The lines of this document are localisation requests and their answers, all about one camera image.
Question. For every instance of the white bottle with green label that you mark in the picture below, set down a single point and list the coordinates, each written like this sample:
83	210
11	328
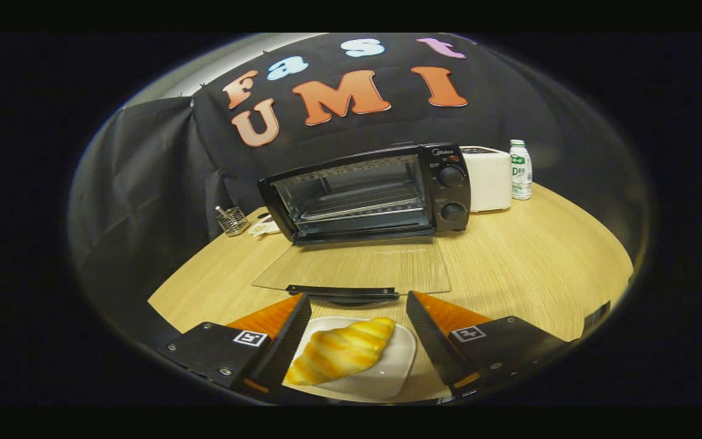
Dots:
521	177

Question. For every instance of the white plate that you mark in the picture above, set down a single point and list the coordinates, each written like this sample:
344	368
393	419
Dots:
390	372

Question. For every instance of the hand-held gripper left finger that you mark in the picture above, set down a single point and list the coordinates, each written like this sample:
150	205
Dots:
287	344

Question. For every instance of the golden croissant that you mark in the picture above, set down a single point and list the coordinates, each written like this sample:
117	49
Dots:
339	352

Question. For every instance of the white slot toaster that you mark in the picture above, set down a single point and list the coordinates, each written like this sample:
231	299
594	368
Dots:
490	180

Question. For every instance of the small white dish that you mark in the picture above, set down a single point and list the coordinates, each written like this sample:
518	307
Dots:
264	228

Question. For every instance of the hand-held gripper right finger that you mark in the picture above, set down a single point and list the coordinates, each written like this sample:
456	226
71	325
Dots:
430	341

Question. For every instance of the black toaster oven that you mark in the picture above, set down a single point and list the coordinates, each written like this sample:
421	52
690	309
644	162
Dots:
448	195

